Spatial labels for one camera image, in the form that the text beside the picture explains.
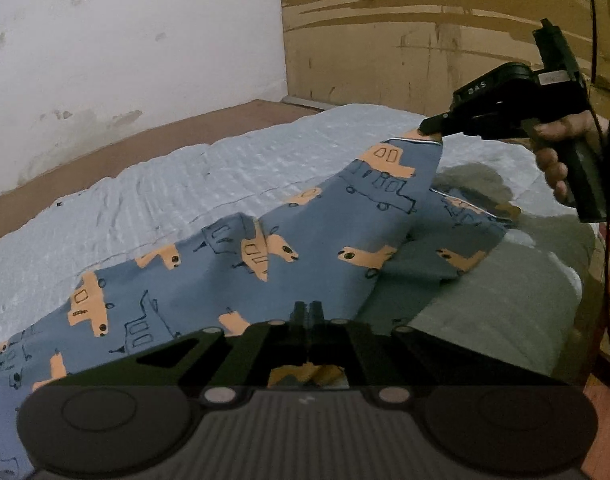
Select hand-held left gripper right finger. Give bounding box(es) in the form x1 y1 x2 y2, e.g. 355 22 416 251
309 301 561 390

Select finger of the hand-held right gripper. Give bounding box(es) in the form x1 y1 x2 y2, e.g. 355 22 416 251
417 112 460 138

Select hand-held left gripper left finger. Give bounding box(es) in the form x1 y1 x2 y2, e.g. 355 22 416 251
67 301 310 390

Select blue pants with orange print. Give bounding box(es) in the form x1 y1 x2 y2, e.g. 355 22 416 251
0 130 522 480

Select person's right hand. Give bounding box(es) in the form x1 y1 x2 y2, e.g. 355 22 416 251
532 111 610 207

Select wooden wardrobe panel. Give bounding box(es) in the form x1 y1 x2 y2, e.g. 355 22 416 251
278 0 610 367

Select light blue quilted blanket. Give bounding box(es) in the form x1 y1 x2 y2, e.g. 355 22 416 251
0 103 600 387

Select brown bed frame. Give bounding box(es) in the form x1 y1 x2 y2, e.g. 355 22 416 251
0 98 327 249

